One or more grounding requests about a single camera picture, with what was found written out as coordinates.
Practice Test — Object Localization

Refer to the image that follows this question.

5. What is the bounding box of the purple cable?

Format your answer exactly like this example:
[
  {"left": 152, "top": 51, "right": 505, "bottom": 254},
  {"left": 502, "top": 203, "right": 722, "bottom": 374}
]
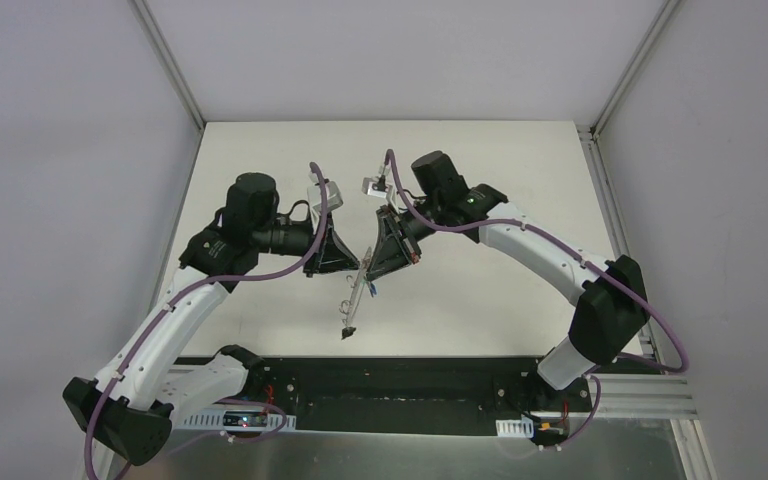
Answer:
[
  {"left": 383, "top": 148, "right": 691, "bottom": 454},
  {"left": 83, "top": 161, "right": 331, "bottom": 480}
]

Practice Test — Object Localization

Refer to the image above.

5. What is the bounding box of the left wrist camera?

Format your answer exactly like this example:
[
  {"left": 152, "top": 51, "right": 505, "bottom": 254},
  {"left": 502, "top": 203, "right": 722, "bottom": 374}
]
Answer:
[{"left": 307, "top": 172, "right": 344, "bottom": 216}]

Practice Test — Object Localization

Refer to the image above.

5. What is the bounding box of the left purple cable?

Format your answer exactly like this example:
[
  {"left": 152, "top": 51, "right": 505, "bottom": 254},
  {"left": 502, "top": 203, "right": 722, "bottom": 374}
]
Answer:
[{"left": 83, "top": 161, "right": 331, "bottom": 480}]

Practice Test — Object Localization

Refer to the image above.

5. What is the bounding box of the left white cable duct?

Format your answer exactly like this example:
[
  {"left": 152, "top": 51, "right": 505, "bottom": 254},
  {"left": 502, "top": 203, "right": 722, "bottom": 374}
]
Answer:
[{"left": 175, "top": 406, "right": 297, "bottom": 433}]

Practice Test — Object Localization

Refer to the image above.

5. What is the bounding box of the keyring with black key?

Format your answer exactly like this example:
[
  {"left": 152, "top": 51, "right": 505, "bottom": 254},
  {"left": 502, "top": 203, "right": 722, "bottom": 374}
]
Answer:
[{"left": 339, "top": 247, "right": 373, "bottom": 340}]

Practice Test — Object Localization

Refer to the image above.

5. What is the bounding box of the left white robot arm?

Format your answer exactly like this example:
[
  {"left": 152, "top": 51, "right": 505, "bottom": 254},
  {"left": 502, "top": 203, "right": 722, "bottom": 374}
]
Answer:
[{"left": 63, "top": 168, "right": 359, "bottom": 466}]

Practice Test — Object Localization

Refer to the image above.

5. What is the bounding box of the right white cable duct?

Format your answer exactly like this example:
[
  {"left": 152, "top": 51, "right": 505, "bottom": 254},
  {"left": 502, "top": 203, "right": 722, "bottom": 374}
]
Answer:
[{"left": 495, "top": 417, "right": 535, "bottom": 439}]

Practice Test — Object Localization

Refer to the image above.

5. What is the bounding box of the white cable duct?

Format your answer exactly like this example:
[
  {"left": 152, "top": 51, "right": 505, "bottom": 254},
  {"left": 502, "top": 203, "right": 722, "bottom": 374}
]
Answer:
[
  {"left": 175, "top": 406, "right": 297, "bottom": 433},
  {"left": 495, "top": 417, "right": 535, "bottom": 439}
]

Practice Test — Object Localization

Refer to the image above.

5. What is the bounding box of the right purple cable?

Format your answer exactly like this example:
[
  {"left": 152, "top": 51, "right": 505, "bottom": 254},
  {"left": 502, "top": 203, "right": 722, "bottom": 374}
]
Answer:
[{"left": 383, "top": 148, "right": 691, "bottom": 454}]

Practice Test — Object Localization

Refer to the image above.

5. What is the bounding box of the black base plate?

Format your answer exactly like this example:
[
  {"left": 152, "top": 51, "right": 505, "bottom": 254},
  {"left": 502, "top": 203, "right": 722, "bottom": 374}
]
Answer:
[{"left": 238, "top": 356, "right": 596, "bottom": 436}]

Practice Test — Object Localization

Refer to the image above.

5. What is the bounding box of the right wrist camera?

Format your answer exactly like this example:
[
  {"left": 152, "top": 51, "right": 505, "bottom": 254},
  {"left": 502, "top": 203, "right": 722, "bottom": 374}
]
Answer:
[{"left": 361, "top": 168, "right": 397, "bottom": 205}]

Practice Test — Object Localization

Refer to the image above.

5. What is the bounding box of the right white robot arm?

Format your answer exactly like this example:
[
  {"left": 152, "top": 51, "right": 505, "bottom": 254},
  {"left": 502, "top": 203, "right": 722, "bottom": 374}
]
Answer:
[{"left": 362, "top": 151, "right": 650, "bottom": 410}]

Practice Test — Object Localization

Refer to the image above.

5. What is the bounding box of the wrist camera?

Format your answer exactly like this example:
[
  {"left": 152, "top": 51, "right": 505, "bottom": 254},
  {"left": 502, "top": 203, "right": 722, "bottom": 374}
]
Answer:
[
  {"left": 307, "top": 172, "right": 344, "bottom": 216},
  {"left": 361, "top": 168, "right": 397, "bottom": 205}
]

